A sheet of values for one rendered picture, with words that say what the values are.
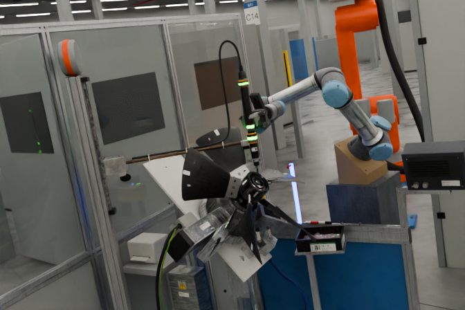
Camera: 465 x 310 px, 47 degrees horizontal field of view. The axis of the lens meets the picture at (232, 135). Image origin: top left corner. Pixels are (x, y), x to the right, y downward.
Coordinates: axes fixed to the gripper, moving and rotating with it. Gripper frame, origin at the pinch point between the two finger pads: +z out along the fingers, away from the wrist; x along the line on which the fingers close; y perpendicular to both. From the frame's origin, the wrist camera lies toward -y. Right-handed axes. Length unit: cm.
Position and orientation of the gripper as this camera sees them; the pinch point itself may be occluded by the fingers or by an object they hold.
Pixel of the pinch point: (245, 116)
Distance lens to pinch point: 236.6
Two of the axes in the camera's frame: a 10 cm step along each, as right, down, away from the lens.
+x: -8.5, 0.6, 5.3
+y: 1.6, 9.8, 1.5
